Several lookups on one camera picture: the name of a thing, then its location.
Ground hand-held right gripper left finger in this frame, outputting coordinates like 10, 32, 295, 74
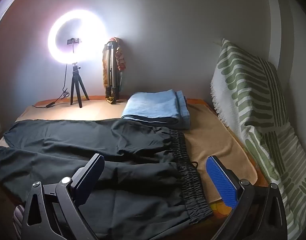
20, 153, 105, 240

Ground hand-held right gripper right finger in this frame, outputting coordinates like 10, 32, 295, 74
205, 155, 288, 240

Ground black pants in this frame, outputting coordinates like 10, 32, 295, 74
0, 119, 213, 240

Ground beige blanket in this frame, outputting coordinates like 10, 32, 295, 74
14, 100, 258, 204

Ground striped cloth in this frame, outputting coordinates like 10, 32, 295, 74
13, 204, 26, 239

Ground small black tripod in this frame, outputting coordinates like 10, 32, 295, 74
69, 62, 90, 108

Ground green and white patterned blanket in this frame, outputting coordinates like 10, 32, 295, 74
210, 39, 306, 238

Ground folded light blue cloth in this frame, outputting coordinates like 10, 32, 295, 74
121, 89, 191, 130

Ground folded silver tripod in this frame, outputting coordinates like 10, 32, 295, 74
104, 42, 122, 99

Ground folded tripod with cloth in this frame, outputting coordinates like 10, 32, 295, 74
102, 37, 126, 104

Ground black phone holder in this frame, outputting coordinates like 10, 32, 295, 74
67, 38, 83, 53

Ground black ring light cable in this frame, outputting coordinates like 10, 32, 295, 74
32, 64, 70, 109

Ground white ring light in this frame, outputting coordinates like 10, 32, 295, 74
48, 10, 108, 64

